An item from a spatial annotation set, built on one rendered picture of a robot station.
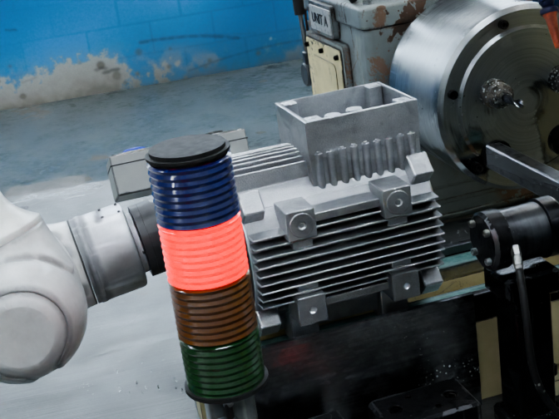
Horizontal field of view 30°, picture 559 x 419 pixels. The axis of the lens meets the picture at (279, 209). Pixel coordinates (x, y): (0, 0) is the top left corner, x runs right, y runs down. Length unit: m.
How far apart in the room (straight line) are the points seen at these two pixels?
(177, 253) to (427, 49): 0.76
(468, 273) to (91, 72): 5.64
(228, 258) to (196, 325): 0.05
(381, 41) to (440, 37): 0.16
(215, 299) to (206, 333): 0.03
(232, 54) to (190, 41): 0.28
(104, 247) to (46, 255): 0.16
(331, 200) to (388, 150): 0.08
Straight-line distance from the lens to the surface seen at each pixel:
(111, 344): 1.43
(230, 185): 0.72
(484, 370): 1.17
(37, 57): 6.75
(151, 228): 1.03
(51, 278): 0.84
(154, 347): 1.40
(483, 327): 1.15
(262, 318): 1.05
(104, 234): 1.02
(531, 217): 1.03
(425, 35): 1.45
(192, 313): 0.75
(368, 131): 1.05
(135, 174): 1.26
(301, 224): 0.99
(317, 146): 1.03
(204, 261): 0.73
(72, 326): 0.84
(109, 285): 1.03
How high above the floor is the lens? 1.41
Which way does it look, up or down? 20 degrees down
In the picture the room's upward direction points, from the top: 8 degrees counter-clockwise
